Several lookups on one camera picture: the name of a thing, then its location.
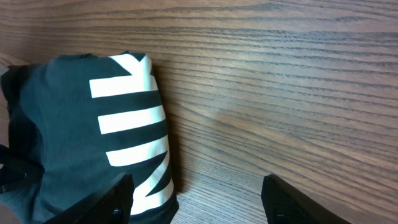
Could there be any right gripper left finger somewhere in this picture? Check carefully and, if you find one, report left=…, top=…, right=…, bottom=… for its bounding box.
left=44, top=173, right=134, bottom=224

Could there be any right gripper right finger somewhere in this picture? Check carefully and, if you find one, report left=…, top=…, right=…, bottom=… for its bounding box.
left=261, top=174, right=349, bottom=224

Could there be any dark green t-shirt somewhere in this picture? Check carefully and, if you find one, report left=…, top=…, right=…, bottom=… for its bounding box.
left=1, top=52, right=178, bottom=223

